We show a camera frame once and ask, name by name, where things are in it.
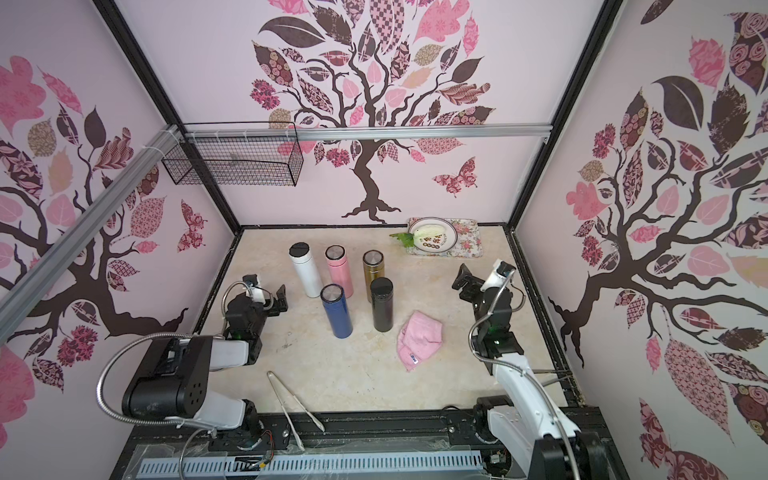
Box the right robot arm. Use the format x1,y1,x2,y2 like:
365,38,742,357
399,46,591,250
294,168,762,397
452,260,610,479

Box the floral rectangular tray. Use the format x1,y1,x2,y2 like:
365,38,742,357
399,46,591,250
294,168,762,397
406,218,484,258

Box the white slotted cable duct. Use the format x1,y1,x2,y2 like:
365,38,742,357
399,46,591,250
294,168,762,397
135,450,484,479

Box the pink towel cloth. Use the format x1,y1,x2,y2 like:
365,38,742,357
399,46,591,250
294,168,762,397
396,311,443,372

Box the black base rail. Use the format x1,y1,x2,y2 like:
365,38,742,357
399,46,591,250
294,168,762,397
111,397,525,479

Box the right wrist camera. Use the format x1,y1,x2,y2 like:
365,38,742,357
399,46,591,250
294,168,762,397
481,262,510,292

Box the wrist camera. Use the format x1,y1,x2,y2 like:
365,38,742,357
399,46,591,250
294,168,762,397
481,262,510,292
247,284,270,305

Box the white round plate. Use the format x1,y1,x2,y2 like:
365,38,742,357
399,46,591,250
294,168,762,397
408,217,458,254

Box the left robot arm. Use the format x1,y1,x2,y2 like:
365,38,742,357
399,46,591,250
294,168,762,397
121,275,288,449

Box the gold thermos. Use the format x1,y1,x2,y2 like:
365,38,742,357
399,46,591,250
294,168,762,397
362,249,385,302

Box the diagonal aluminium left bar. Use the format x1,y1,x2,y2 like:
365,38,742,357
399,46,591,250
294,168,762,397
1,124,183,343

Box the black wire basket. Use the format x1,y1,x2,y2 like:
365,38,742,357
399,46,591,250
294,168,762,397
163,120,304,187

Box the blue thermos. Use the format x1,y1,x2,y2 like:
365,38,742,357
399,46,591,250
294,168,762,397
320,283,353,339

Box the toy napa cabbage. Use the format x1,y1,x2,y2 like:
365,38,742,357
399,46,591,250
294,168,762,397
413,224,445,249

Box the pink thermos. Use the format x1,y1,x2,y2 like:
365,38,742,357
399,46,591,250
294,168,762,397
325,244,354,298

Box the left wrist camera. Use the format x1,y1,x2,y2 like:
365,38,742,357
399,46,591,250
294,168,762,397
247,284,270,305

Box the horizontal aluminium back bar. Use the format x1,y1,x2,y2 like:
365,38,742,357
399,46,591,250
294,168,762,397
184,123,553,141

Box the metal tongs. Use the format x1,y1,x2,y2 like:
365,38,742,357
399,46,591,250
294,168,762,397
266,371,326,452

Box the white thermos black lid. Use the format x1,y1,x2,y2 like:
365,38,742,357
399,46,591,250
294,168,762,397
289,242,323,298

